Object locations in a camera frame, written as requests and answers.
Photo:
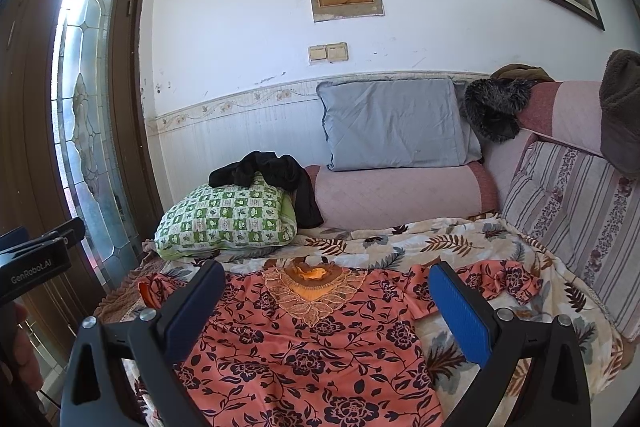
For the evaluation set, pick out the dark fur garment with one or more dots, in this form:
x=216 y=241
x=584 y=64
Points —
x=492 y=106

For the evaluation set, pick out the orange floral garment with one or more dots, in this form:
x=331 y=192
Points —
x=316 y=343

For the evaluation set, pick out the person's left hand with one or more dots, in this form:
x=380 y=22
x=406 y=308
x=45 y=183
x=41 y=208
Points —
x=26 y=360

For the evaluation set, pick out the pink sofa backrest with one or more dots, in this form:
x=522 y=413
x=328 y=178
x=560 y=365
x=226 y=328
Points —
x=567 y=113

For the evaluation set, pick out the beige wall switches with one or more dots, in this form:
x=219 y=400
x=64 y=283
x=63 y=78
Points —
x=331 y=52

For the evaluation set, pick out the leaf print blanket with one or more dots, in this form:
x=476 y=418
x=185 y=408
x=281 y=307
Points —
x=509 y=268

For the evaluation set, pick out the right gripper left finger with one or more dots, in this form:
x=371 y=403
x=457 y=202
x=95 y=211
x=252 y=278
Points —
x=97 y=391

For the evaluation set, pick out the striped floral cushion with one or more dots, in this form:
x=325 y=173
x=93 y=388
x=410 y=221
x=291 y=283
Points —
x=587 y=213

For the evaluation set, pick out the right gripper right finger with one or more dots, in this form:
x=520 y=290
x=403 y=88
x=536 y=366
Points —
x=555 y=391

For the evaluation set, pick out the pink bolster cushion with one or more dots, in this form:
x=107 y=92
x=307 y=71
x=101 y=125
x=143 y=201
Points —
x=383 y=198

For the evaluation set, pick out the black garment on pillow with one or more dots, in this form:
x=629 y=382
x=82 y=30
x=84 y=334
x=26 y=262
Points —
x=278 y=171

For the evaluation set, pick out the olive brown cloth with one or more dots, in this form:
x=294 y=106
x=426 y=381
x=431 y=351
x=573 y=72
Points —
x=517 y=71

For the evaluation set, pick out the brown glass door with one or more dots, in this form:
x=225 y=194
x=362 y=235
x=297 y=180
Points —
x=73 y=145

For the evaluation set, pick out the grey pillow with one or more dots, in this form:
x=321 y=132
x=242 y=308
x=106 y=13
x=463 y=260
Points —
x=396 y=123

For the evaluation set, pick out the dark brown fleece garment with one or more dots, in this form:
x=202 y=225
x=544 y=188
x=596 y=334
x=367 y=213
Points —
x=620 y=112

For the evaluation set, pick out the green checkered pillow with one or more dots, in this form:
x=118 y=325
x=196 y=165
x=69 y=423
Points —
x=227 y=218

